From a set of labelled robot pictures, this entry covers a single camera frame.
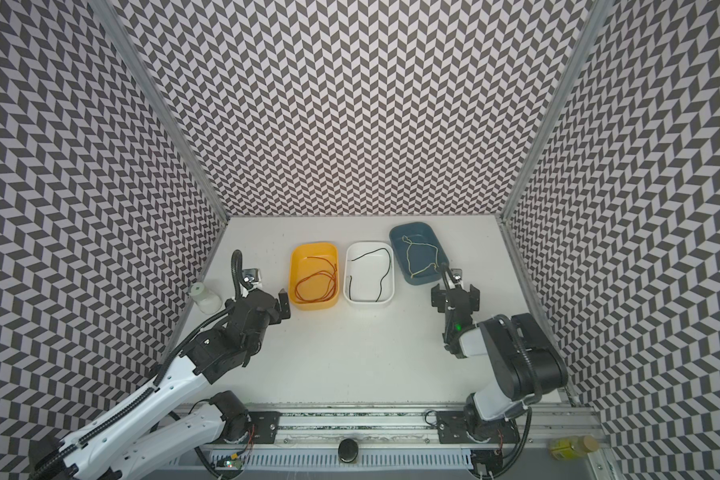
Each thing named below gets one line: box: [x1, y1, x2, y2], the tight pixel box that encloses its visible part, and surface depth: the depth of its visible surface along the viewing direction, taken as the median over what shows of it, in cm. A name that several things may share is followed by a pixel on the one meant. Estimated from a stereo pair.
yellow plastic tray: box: [288, 242, 340, 311], surface depth 102 cm
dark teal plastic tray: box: [389, 222, 449, 285], surface depth 105 cm
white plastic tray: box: [343, 241, 396, 305], surface depth 100 cm
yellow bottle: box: [549, 435, 599, 461], surface depth 64 cm
